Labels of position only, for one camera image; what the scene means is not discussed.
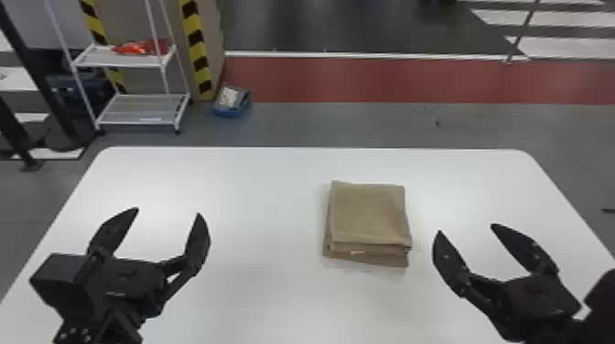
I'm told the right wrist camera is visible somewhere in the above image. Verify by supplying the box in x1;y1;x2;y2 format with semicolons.
583;267;615;344

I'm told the red snack packet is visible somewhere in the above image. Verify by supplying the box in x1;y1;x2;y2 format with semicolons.
112;38;170;57

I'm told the white shelf trolley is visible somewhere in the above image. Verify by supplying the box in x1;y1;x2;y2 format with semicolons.
43;0;192;134

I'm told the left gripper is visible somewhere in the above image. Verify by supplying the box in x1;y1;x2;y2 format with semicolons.
85;207;212;328

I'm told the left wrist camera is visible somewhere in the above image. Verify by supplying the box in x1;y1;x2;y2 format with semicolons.
28;253;95;322

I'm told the yellow black striped post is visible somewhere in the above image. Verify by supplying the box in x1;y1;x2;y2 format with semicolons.
78;0;128;95
178;0;215;101

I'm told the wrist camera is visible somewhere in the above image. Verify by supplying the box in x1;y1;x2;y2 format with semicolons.
28;253;95;322
583;267;615;344

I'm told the blue box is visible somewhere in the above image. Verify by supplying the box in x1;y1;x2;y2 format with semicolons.
211;84;252;118

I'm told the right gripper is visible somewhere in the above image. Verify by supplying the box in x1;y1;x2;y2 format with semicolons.
431;222;584;343

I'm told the beige towel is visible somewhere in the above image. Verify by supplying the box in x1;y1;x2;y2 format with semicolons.
322;179;414;269

